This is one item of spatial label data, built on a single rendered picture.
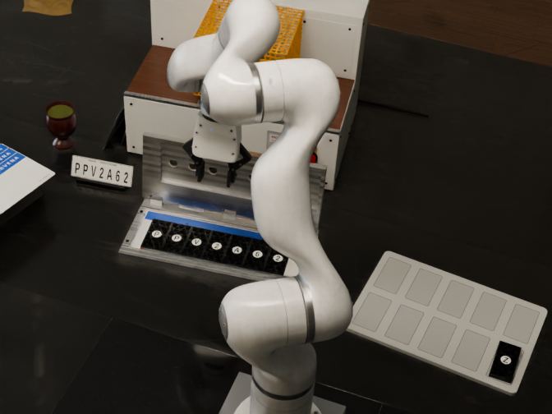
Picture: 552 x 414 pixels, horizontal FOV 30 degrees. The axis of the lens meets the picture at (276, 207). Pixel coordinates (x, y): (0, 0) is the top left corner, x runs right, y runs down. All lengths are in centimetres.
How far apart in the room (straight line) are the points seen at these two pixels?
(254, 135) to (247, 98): 91
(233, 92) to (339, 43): 101
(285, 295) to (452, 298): 73
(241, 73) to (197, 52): 36
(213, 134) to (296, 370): 58
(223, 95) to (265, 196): 19
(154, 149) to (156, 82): 25
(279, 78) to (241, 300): 38
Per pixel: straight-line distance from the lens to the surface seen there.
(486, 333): 236
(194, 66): 202
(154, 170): 249
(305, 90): 168
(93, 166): 263
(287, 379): 187
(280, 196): 170
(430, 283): 243
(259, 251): 242
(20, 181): 253
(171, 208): 254
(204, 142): 221
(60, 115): 271
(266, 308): 175
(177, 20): 272
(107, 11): 329
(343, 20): 260
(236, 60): 169
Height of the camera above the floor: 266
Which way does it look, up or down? 43 degrees down
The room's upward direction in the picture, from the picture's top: 4 degrees clockwise
